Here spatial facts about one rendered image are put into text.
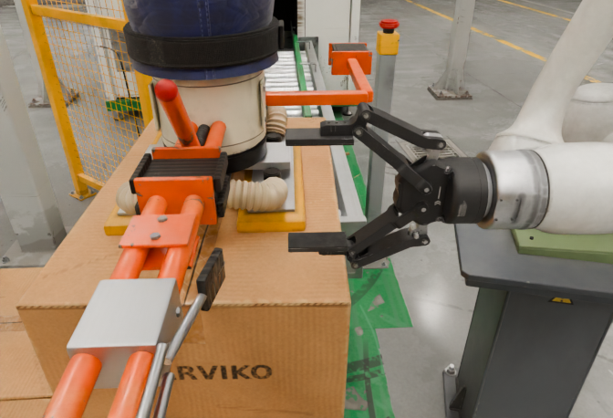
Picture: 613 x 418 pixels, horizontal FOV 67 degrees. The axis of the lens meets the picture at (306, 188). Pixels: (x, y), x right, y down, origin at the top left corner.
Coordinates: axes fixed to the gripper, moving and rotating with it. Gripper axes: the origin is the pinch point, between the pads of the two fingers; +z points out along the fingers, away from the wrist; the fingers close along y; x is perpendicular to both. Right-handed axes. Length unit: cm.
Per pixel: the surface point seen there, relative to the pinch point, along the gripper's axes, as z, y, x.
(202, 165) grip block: 11.0, -1.6, 3.9
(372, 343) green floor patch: -28, 107, 73
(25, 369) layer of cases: 56, 53, 21
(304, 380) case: -0.6, 27.0, -3.6
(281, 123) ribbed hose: 2.5, 7.7, 39.6
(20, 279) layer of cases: 70, 53, 49
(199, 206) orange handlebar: 10.2, -0.5, -3.3
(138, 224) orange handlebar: 15.2, -1.3, -7.5
